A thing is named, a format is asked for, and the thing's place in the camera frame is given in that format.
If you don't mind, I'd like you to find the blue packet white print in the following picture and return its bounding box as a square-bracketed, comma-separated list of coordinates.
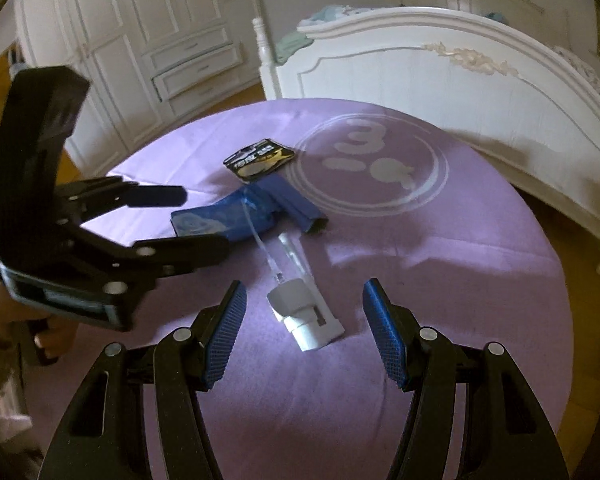
[170, 184, 282, 239]

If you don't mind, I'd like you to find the white wardrobe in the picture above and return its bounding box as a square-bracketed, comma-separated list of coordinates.
[12, 0, 262, 162]

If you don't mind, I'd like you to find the round purple mat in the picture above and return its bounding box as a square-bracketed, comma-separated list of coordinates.
[27, 97, 569, 480]

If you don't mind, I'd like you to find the person's left hand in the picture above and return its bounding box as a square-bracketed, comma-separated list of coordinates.
[32, 316, 79, 362]

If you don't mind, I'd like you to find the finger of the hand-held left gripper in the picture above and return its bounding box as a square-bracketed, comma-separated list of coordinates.
[55, 175, 189, 224]
[74, 224, 232, 292]

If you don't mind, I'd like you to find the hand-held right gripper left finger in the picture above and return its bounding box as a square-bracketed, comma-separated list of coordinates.
[42, 280, 248, 480]

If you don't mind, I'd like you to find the white spray pump head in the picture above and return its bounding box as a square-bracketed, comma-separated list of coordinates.
[241, 196, 347, 353]

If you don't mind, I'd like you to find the dark blue box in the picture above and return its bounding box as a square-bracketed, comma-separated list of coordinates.
[261, 174, 329, 236]

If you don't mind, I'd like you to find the black snack packet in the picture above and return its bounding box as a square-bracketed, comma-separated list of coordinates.
[223, 138, 297, 181]

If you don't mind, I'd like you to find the green cloth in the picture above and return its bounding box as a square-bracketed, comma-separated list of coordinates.
[274, 29, 314, 64]

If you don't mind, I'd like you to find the floral quilt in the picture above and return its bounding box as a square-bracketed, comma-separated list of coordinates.
[554, 44, 600, 107]

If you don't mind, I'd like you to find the white bed frame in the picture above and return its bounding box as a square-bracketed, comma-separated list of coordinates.
[250, 0, 600, 274]

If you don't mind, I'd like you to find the light blue blanket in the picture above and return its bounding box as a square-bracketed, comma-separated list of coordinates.
[299, 4, 382, 29]

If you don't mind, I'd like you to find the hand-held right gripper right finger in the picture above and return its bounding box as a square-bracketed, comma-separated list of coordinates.
[361, 277, 572, 480]

